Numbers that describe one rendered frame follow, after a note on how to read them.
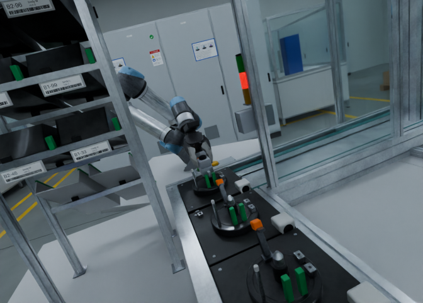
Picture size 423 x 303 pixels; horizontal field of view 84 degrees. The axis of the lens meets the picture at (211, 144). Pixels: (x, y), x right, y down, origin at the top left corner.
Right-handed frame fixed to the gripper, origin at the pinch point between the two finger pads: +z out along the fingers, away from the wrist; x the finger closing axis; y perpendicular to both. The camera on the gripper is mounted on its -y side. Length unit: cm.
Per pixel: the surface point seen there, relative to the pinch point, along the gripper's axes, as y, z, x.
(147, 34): 121, -288, -21
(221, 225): -11.8, 26.5, 5.0
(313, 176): -0.6, 20.7, -34.3
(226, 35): 132, -259, -134
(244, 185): -0.6, 14.6, -9.7
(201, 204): 1.6, 14.5, 6.7
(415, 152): 3, 26, -82
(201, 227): -6.5, 23.6, 9.7
